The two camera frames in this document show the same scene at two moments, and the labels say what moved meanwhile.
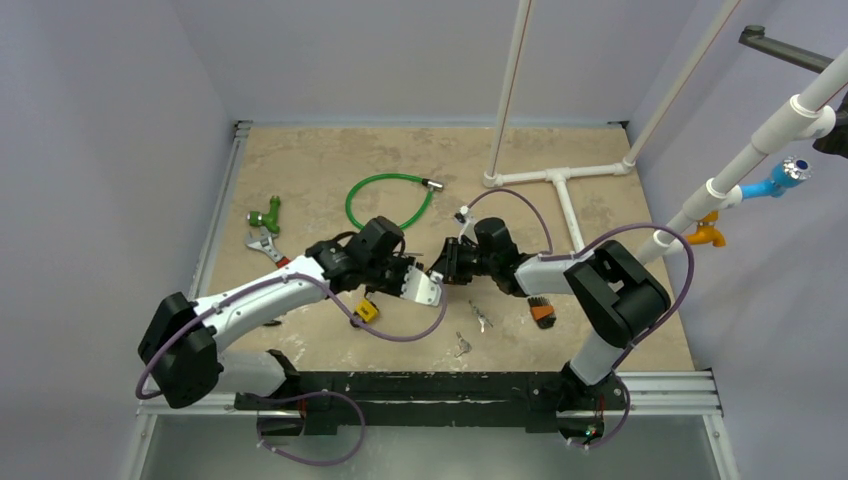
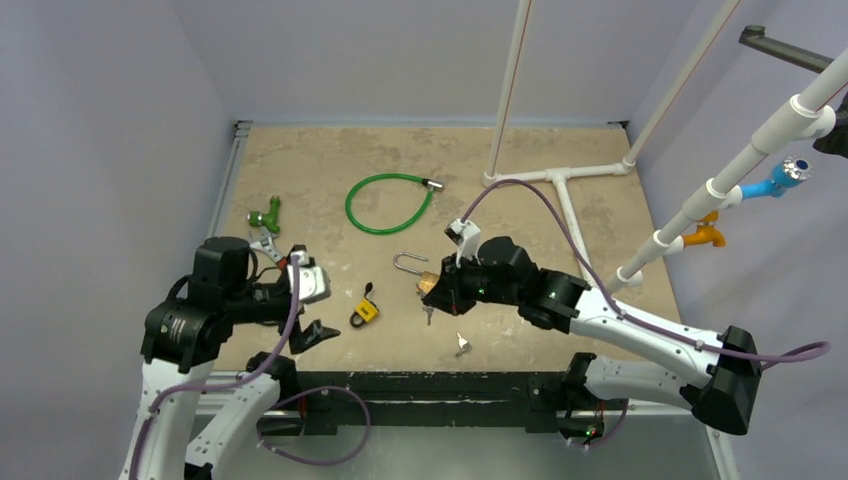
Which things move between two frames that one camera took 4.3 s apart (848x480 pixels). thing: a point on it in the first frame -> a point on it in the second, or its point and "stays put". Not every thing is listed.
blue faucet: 788,173 stays put
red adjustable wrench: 264,242 stays put
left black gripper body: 388,275 -> 266,303
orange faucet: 707,233 stays put
